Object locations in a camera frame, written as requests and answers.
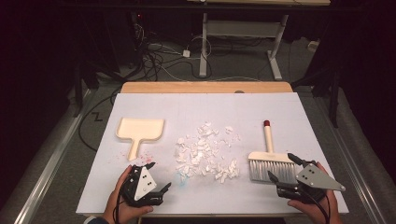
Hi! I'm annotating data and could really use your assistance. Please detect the tangle of floor cables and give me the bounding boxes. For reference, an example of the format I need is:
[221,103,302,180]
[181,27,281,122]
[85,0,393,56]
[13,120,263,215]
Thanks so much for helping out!
[130,12,216,82]

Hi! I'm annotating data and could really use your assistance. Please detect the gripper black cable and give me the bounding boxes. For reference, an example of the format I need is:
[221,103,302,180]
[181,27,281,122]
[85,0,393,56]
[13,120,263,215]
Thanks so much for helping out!
[112,186,125,224]
[303,186,332,224]

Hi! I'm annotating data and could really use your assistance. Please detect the wooden table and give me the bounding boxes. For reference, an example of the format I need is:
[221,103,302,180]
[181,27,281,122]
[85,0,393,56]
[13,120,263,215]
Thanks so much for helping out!
[120,81,294,94]

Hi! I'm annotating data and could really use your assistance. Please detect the cream dustpan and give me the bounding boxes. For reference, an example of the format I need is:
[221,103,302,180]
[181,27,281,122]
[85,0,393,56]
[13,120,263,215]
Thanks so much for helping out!
[115,117,165,161]

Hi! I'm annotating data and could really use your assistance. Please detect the pile of white paper scraps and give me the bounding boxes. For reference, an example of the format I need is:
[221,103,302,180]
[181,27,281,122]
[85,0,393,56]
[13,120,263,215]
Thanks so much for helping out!
[174,121,243,185]

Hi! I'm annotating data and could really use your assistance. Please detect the white metal desk frame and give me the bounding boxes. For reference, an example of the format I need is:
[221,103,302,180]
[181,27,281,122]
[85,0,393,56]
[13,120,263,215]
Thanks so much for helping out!
[198,12,290,81]

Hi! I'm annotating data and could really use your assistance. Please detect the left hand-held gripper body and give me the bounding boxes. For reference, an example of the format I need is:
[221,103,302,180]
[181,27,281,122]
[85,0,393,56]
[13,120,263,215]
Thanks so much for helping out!
[120,163,164,208]

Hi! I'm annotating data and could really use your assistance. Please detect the person's left hand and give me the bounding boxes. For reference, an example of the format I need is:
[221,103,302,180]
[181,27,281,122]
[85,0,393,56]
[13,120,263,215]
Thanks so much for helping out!
[102,164,154,224]

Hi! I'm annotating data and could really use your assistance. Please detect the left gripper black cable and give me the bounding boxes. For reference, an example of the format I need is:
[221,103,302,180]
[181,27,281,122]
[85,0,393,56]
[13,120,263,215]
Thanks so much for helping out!
[112,186,125,224]

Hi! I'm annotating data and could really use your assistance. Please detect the white foam board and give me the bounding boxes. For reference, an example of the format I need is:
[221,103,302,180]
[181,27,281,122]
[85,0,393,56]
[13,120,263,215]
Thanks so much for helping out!
[75,91,349,217]

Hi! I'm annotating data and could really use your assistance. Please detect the person's right hand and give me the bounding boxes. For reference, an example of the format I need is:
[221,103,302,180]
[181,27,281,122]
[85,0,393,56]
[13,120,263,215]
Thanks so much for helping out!
[287,161,342,224]

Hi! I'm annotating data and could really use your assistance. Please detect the black stand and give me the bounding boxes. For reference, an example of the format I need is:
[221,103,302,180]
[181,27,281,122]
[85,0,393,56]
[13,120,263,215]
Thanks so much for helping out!
[292,62,342,129]
[73,62,101,119]

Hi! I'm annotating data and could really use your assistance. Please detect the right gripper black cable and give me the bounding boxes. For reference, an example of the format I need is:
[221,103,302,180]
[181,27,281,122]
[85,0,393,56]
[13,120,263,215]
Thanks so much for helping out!
[303,186,332,224]

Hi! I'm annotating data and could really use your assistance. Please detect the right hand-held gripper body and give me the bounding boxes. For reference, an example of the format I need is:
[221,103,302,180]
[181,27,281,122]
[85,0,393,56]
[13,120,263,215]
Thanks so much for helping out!
[276,160,347,205]

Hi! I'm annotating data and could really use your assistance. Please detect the metal floor rail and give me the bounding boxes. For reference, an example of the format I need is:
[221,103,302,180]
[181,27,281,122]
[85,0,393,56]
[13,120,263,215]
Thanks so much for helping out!
[13,88,92,224]
[314,96,389,224]

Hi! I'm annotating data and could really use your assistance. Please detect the black floor cable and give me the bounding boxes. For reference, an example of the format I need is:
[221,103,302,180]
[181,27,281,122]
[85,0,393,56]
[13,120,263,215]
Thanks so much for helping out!
[78,88,122,153]

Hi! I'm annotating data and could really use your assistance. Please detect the cream brush with red cap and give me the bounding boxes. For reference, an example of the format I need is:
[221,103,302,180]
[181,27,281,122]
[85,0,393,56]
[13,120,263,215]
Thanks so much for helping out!
[247,119,299,184]

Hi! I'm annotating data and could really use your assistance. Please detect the scattered red crumbs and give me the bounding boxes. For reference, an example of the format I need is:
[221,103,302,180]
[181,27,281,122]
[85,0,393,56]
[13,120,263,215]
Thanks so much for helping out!
[116,150,157,166]

